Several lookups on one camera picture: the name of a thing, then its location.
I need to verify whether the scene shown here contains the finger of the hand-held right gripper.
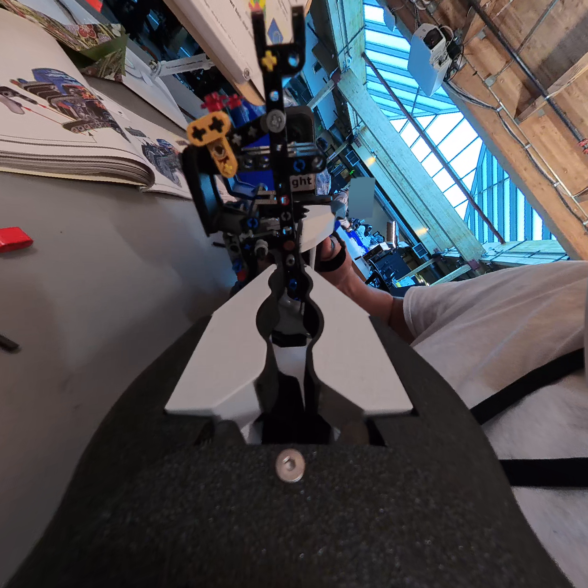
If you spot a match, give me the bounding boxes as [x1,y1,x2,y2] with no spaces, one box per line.
[298,203,340,273]

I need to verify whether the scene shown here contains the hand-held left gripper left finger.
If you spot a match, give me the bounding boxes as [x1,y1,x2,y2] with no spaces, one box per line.
[164,264,278,445]

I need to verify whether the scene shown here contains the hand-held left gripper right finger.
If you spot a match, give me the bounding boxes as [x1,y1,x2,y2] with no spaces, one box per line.
[303,266,414,444]

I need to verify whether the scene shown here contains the lego vehicle model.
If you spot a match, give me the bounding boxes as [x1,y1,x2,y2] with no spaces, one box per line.
[181,6,329,322]

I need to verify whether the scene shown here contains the small red lego brick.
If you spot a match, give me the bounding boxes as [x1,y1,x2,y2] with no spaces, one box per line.
[0,226,34,253]

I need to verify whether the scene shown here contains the lego instruction booklet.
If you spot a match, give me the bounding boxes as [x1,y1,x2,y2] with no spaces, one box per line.
[0,9,194,200]

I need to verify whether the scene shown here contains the person's right hand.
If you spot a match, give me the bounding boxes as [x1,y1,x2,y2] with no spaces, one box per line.
[317,232,370,297]

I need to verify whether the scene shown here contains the skylight window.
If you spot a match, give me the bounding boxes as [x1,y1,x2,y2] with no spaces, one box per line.
[363,0,566,244]

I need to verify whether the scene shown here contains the white sign board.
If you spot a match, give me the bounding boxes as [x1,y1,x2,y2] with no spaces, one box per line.
[163,0,306,107]

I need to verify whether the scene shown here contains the white sign stand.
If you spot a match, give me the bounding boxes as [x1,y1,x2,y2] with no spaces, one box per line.
[122,48,217,129]

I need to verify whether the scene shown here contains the patterned folded origami paper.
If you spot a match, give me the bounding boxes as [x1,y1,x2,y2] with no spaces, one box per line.
[9,0,129,83]

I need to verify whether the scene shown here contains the white ceiling camera unit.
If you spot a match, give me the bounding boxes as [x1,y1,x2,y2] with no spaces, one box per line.
[406,23,460,97]

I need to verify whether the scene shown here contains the black harness strap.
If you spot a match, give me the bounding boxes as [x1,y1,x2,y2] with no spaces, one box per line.
[471,349,588,488]

